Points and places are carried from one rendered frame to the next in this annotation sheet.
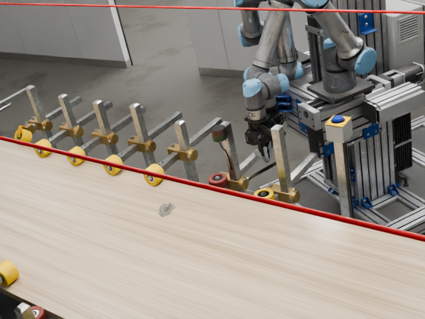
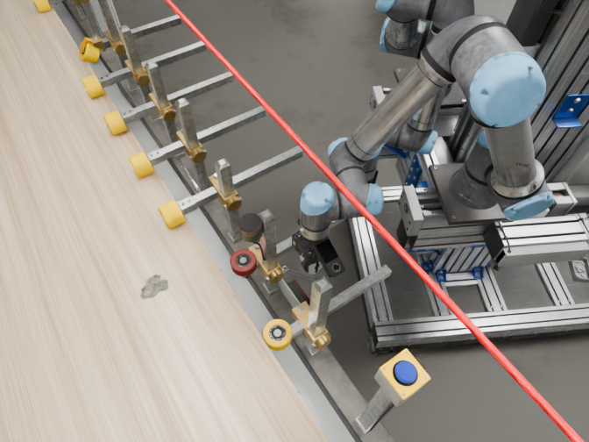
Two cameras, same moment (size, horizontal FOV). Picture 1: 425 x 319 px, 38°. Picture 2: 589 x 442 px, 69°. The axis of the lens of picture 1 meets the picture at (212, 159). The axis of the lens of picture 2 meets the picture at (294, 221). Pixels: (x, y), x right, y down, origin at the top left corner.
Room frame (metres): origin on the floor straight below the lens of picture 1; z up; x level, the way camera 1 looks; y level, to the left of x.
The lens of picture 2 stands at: (1.62, -0.30, 2.04)
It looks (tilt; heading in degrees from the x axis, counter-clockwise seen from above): 55 degrees down; 13
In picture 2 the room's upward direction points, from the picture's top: 1 degrees clockwise
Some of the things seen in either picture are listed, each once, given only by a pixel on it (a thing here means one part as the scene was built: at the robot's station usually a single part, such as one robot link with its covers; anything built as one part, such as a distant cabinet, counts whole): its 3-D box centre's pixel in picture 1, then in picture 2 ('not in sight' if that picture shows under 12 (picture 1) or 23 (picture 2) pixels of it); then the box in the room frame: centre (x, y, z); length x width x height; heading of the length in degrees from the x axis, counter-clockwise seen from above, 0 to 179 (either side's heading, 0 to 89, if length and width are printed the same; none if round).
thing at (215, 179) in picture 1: (219, 188); (244, 267); (2.20, 0.00, 0.85); 0.08 x 0.08 x 0.11
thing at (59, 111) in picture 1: (56, 112); (142, 31); (3.19, 0.79, 0.94); 0.37 x 0.03 x 0.03; 138
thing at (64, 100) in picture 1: (76, 136); (142, 81); (2.90, 0.66, 0.91); 0.04 x 0.04 x 0.48; 48
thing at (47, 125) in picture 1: (41, 124); (116, 42); (3.08, 0.86, 0.94); 0.14 x 0.06 x 0.05; 48
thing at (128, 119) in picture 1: (110, 130); (175, 97); (2.81, 0.46, 0.95); 0.50 x 0.04 x 0.04; 138
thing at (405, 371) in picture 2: (338, 119); (405, 373); (1.89, -0.46, 1.22); 0.04 x 0.04 x 0.02
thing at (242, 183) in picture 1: (232, 182); (266, 263); (2.24, -0.06, 0.84); 0.14 x 0.06 x 0.05; 48
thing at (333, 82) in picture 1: (339, 75); (480, 178); (2.55, -0.64, 1.09); 0.15 x 0.15 x 0.10
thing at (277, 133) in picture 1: (284, 178); (316, 322); (2.06, -0.26, 0.92); 0.04 x 0.04 x 0.48; 48
